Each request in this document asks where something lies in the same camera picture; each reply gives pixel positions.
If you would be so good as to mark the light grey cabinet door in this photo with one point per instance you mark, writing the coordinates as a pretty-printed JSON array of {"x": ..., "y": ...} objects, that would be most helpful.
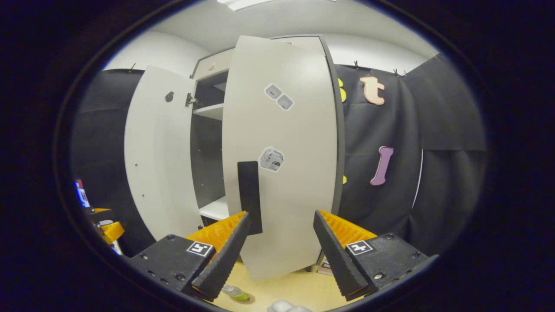
[
  {"x": 160, "y": 160},
  {"x": 299, "y": 195}
]

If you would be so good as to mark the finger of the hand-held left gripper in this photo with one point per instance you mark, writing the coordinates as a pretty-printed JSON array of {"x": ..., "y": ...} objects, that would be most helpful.
[
  {"x": 113, "y": 232},
  {"x": 102, "y": 216}
]

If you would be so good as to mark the thin book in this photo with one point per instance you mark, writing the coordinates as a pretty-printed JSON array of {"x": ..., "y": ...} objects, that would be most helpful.
[{"x": 325, "y": 266}]

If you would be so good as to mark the white printed card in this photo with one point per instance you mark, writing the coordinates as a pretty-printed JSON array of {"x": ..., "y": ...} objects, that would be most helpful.
[{"x": 81, "y": 195}]

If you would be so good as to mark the grey cabinet drawer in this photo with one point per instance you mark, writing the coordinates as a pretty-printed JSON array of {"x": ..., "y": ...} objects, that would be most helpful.
[{"x": 214, "y": 65}]

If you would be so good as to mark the black backdrop cloth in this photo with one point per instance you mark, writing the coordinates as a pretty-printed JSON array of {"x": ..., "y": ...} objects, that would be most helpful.
[{"x": 433, "y": 182}]

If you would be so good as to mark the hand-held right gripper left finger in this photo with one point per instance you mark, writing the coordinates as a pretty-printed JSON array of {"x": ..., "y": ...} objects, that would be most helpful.
[{"x": 221, "y": 260}]

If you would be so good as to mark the green label drink bottle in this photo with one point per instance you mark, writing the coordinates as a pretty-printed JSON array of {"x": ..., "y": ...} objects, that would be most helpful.
[{"x": 232, "y": 291}]

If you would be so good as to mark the large ceiling light panel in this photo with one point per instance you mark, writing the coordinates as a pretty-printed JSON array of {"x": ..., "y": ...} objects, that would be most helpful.
[{"x": 243, "y": 3}]

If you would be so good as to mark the grey cabinet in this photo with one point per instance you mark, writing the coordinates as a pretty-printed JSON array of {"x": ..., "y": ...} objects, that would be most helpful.
[{"x": 208, "y": 151}]

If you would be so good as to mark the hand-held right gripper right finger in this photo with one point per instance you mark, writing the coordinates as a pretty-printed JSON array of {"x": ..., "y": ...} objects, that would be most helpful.
[{"x": 336, "y": 255}]

